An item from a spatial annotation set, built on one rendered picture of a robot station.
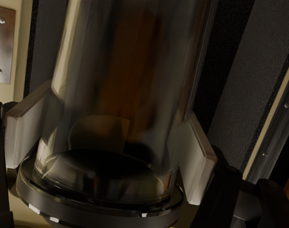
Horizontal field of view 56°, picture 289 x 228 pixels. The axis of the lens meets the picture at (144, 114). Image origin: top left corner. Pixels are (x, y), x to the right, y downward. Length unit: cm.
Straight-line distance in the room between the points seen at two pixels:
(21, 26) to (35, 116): 17
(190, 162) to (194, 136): 2
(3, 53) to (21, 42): 3
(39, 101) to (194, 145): 9
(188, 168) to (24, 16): 23
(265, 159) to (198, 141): 19
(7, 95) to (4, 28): 6
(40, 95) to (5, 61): 14
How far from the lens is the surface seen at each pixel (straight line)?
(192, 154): 16
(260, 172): 34
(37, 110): 16
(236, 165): 34
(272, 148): 33
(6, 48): 30
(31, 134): 16
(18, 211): 38
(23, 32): 32
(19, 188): 17
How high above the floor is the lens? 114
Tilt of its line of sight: 19 degrees up
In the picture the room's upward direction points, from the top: 165 degrees counter-clockwise
